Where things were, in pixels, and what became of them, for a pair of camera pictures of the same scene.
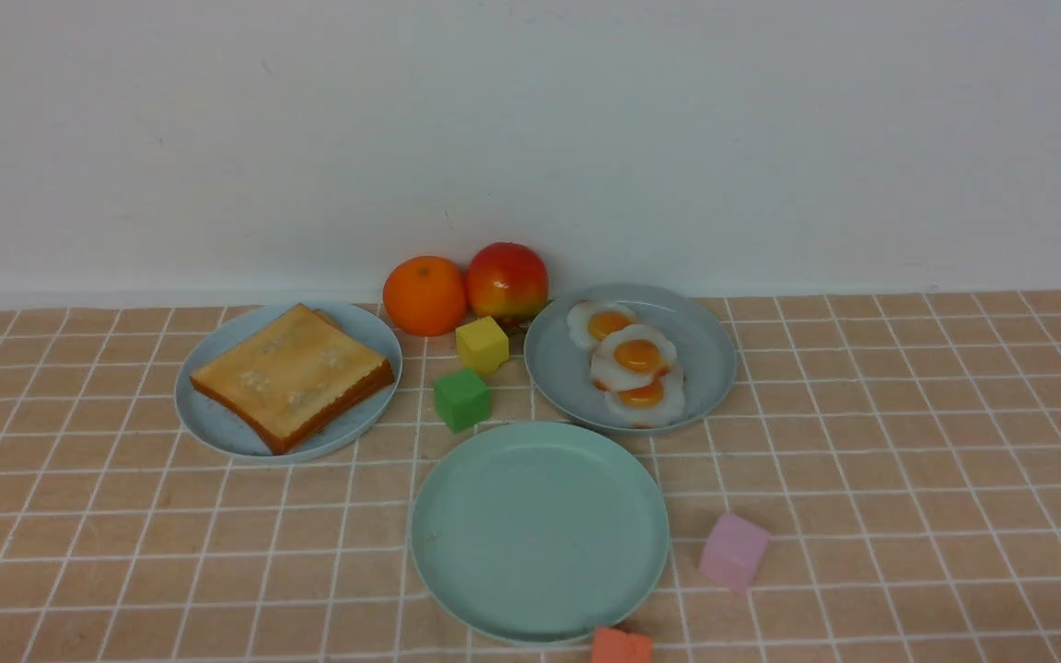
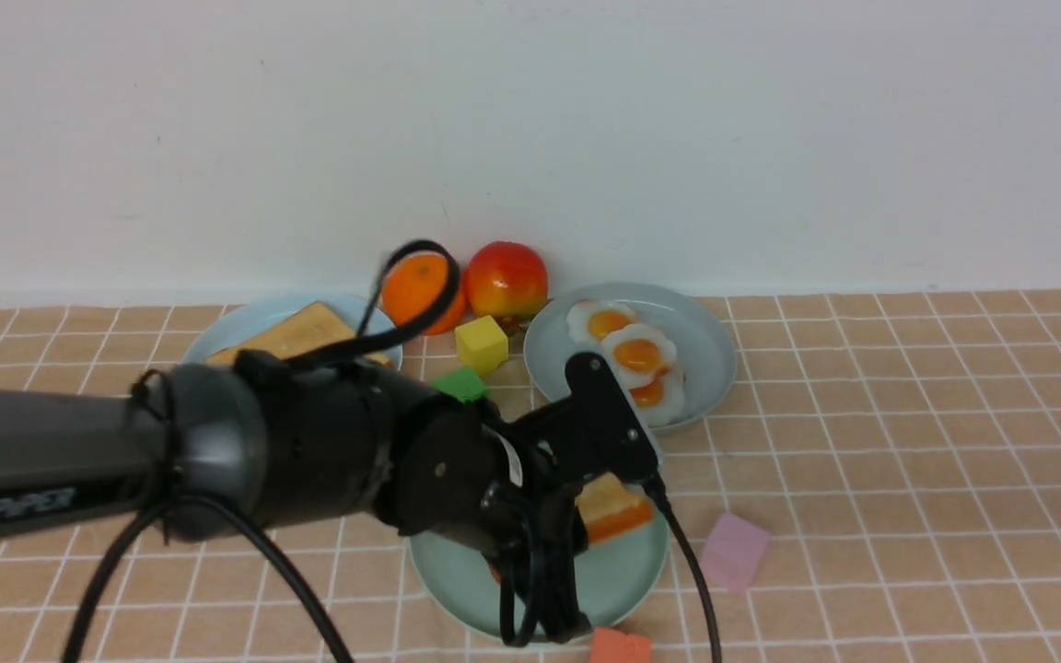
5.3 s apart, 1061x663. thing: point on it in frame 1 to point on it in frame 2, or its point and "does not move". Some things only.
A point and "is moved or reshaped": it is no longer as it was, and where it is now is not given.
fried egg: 630,357 does not move
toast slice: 293,376 is moved or reshaped
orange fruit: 424,295 does not move
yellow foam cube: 483,345 does not move
